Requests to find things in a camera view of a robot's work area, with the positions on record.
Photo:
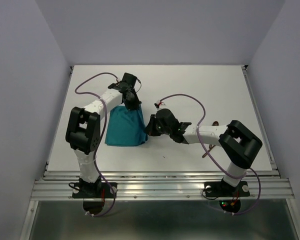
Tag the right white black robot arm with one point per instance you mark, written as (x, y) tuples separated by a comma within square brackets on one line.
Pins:
[(239, 143)]

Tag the brown wooden fork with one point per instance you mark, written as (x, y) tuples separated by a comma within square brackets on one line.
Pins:
[(210, 147)]

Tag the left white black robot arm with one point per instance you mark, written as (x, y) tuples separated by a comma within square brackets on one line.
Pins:
[(86, 128)]

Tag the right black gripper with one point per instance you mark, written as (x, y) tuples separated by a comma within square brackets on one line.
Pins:
[(150, 128)]

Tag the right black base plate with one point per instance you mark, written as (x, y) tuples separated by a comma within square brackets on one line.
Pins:
[(221, 189)]

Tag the teal cloth napkin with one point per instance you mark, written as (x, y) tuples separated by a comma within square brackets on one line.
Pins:
[(125, 128)]

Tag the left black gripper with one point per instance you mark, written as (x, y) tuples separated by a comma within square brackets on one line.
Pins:
[(135, 104)]

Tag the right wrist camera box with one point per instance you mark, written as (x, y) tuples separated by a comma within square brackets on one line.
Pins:
[(166, 116)]

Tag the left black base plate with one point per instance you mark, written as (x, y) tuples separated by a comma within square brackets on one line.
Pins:
[(99, 190)]

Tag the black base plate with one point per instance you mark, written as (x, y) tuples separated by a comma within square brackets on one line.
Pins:
[(221, 189), (99, 190)]

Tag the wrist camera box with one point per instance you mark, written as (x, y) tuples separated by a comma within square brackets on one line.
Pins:
[(129, 79), (166, 116)]

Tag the aluminium frame rail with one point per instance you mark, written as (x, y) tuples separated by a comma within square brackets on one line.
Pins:
[(154, 185)]

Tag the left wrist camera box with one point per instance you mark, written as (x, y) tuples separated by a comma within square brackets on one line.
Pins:
[(129, 79)]

